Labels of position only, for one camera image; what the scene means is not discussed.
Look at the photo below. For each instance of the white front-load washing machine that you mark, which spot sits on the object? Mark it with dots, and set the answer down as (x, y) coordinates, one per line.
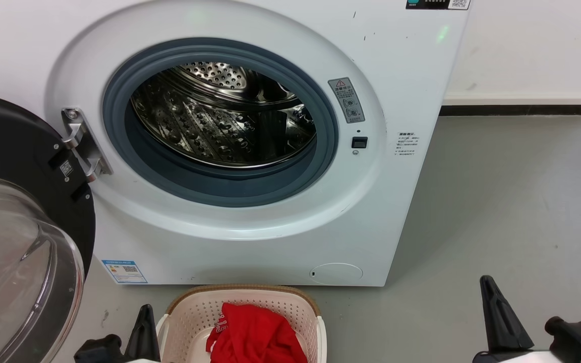
(396, 212)

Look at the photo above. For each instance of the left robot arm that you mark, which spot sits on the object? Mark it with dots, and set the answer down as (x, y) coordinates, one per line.
(99, 350)

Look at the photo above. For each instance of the round white filter cover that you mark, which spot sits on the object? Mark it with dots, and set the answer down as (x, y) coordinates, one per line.
(336, 273)

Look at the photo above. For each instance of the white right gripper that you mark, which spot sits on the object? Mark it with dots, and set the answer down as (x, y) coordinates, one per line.
(517, 358)

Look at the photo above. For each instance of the red basketball jersey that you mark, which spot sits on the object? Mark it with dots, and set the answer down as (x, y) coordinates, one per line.
(255, 338)

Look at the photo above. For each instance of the white text instruction sticker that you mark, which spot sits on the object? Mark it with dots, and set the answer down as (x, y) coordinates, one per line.
(407, 144)

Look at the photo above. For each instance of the cream perforated laundry basket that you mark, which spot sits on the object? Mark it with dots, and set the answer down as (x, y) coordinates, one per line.
(189, 312)

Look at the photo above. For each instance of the small QR code sticker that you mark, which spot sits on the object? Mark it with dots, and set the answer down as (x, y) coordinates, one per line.
(66, 168)

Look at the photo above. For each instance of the black door latch socket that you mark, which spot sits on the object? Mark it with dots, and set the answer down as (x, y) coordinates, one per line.
(359, 142)

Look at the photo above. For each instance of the open washer door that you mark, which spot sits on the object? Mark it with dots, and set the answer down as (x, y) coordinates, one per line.
(13, 146)

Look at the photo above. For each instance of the grey rubber door gasket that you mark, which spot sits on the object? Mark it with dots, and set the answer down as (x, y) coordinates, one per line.
(115, 121)

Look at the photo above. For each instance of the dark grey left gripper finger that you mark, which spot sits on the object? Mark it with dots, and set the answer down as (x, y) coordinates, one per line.
(144, 338)

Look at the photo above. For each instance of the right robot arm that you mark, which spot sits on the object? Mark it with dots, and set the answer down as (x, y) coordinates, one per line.
(580, 340)

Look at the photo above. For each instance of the blue energy label sticker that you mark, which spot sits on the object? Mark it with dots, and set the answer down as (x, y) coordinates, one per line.
(125, 272)

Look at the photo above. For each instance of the stainless steel perforated drum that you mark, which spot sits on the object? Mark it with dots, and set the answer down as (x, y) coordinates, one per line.
(210, 126)

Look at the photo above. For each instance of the silver metal door hinge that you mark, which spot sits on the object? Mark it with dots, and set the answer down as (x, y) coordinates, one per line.
(83, 146)

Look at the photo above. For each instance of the grey warning label sticker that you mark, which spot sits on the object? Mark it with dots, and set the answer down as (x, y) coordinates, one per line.
(346, 100)

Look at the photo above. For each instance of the black wall baseboard strip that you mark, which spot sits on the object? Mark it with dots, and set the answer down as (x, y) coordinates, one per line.
(517, 110)

